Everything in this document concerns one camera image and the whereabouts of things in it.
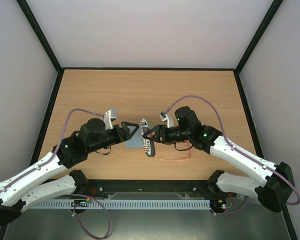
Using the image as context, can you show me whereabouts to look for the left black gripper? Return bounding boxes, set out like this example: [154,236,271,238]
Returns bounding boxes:
[87,122,140,154]

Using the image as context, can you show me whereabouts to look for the patterned sunglasses case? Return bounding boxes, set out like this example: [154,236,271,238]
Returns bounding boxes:
[139,118,156,158]

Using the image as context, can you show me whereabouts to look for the blue cleaning cloth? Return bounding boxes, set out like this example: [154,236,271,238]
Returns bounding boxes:
[125,129,143,149]

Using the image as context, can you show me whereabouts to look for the red thin frame sunglasses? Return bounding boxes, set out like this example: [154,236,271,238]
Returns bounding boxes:
[159,140,192,161]

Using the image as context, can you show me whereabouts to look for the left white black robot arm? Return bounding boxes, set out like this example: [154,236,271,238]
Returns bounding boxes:
[0,118,139,226]

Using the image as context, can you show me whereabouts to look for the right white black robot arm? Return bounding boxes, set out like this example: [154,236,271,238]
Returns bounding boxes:
[142,106,295,213]

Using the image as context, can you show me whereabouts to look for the left circuit board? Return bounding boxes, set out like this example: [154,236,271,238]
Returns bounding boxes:
[70,198,93,208]

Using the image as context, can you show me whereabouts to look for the circuit board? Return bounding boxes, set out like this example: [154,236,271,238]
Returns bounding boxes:
[210,197,234,210]
[70,198,93,208]

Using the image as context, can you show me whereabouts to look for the right circuit board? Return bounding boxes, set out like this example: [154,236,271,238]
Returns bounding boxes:
[210,197,234,210]

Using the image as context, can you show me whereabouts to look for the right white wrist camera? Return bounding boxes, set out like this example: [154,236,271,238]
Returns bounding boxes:
[159,112,174,128]

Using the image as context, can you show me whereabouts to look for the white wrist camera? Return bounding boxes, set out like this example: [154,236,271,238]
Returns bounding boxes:
[159,112,174,128]
[103,108,117,130]

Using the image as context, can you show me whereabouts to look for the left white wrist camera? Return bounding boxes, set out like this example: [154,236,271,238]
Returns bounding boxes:
[103,108,117,130]

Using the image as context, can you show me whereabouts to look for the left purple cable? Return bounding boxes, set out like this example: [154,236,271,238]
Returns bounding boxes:
[0,108,106,204]

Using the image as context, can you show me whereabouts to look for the purple cable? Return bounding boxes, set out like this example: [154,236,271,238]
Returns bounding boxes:
[164,95,300,206]
[0,108,106,204]

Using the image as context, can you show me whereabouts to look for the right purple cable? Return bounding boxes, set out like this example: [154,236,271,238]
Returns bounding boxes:
[164,95,300,206]

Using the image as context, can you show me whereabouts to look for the black aluminium frame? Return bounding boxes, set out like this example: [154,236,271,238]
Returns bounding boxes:
[0,0,299,240]

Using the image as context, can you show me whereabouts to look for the light blue slotted cable duct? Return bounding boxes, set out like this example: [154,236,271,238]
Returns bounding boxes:
[31,199,211,210]

